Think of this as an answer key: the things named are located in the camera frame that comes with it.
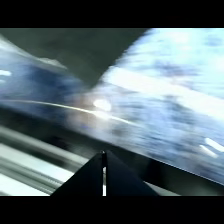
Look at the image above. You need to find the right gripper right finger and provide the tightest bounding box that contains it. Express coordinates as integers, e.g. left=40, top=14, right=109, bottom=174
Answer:
left=104, top=150, right=161, bottom=197

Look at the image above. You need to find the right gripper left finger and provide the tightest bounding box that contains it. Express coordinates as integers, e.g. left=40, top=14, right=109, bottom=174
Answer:
left=50, top=151, right=105, bottom=197

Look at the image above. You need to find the dark grey garment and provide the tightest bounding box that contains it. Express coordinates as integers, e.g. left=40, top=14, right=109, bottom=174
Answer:
left=0, top=28, right=150, bottom=88

